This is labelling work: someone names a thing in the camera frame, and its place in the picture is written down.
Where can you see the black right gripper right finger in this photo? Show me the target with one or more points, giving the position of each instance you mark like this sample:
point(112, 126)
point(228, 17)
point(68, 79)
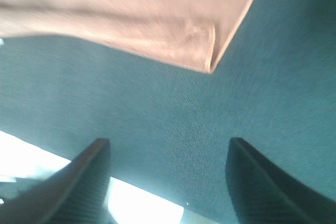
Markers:
point(261, 192)

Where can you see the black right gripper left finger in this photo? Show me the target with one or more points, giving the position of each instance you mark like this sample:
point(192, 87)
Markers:
point(74, 194)

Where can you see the brown towel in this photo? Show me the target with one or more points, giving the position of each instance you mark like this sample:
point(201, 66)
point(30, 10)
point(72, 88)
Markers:
point(192, 34)

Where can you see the white plastic storage bin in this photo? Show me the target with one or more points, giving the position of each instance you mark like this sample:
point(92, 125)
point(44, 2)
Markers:
point(126, 203)

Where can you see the black fabric table cover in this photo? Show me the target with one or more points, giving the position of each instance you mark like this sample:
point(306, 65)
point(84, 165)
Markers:
point(170, 127)

